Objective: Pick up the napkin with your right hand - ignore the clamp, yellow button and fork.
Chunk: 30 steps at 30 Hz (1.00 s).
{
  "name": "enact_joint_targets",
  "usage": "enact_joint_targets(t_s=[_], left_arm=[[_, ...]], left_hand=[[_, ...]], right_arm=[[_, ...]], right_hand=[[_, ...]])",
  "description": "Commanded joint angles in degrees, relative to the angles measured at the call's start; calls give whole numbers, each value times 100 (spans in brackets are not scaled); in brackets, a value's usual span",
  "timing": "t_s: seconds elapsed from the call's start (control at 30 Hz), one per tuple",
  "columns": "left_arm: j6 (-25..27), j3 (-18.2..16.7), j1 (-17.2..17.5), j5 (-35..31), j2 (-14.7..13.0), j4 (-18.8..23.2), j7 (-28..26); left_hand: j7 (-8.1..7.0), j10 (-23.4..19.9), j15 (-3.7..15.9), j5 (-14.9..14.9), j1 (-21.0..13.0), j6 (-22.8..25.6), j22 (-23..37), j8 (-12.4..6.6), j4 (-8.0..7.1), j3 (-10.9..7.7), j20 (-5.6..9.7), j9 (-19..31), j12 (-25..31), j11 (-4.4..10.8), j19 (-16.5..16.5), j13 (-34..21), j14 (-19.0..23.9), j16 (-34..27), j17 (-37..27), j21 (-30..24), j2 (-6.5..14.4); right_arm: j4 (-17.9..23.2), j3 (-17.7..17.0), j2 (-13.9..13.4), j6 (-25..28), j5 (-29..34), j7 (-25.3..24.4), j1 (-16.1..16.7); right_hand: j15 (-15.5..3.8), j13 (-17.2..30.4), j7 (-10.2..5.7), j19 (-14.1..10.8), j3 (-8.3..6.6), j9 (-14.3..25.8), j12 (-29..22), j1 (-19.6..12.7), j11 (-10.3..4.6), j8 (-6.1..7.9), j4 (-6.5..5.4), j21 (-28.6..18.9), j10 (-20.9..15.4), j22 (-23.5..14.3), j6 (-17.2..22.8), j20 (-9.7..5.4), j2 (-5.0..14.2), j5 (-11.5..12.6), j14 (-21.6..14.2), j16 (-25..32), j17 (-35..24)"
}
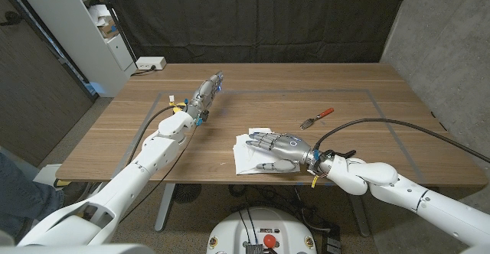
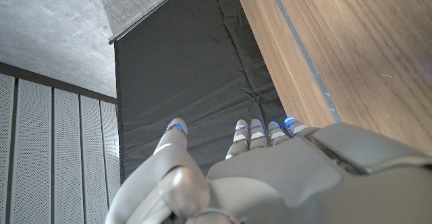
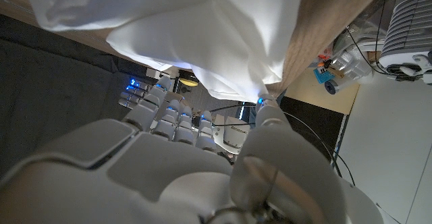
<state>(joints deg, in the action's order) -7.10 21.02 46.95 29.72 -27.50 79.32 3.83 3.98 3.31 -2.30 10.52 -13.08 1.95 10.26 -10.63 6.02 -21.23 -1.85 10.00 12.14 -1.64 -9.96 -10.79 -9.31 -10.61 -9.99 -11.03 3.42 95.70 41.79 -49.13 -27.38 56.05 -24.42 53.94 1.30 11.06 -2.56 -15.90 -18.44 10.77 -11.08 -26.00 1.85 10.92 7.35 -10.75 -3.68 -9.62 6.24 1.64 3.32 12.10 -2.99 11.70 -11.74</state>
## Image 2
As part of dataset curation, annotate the black backdrop curtain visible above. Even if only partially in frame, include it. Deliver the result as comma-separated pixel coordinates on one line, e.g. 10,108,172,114
113,0,288,184

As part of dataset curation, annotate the metal backdrop crossbar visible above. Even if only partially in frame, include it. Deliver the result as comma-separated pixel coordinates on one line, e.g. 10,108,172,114
107,0,178,45

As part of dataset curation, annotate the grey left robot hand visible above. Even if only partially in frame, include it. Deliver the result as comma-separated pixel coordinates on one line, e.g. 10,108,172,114
104,115,432,224

